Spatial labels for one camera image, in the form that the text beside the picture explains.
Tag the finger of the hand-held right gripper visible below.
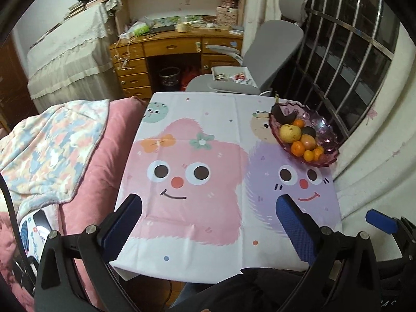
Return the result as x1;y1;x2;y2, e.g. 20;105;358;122
366;210;407;238

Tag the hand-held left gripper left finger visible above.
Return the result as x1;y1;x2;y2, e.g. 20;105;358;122
34;193;144;312

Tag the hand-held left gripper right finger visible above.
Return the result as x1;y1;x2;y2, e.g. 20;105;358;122
275;193;382;312

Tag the yellow-green pear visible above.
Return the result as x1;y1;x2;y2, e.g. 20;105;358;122
279;124;302;144

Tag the pink plastic fruit tray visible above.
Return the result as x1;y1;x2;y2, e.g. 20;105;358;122
268;102;341;168

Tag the dark overripe banana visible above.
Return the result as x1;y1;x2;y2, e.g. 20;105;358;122
271;103;298;126

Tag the white cloth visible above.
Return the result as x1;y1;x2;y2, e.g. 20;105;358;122
331;32;416;261

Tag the pink quilt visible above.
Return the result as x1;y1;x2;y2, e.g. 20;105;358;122
0;96;150;312

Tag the cartoon printed tablecloth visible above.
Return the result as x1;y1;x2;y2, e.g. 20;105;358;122
107;91;343;283

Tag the person's dark clothing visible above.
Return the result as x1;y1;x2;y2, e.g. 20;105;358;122
169;266;313;312

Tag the white printed pillow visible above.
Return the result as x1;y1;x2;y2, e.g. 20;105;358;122
18;210;53;264

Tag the floral blanket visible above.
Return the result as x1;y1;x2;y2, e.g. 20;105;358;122
0;99;111;222

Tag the black trash bin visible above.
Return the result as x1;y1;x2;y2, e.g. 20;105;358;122
158;67;181;92

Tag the metal window grille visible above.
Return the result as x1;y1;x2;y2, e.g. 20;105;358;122
286;0;402;137

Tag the red bag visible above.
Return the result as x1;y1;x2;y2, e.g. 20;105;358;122
181;66;200;88

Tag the brown wooden door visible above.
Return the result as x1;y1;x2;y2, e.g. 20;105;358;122
0;36;36;127

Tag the white lace cover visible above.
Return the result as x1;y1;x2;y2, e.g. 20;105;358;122
26;3;119;111

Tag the white box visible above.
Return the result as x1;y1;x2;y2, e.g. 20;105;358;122
211;66;257;87

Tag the wooden desk with drawers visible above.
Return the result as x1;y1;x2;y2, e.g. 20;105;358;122
109;29;244;100

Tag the grey office chair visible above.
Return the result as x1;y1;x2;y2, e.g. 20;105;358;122
185;0;308;96

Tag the green packet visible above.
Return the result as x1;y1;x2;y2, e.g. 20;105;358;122
125;21;155;38

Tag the black keyboard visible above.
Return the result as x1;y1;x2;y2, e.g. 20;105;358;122
148;25;176;35

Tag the wooden bookshelf hutch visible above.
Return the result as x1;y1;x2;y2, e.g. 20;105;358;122
109;0;248;36

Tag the doll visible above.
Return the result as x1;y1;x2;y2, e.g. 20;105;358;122
216;0;241;27

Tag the black cable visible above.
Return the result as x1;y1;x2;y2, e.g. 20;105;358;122
0;172;20;235

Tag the white cable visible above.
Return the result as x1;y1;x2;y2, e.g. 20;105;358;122
112;36;134;72

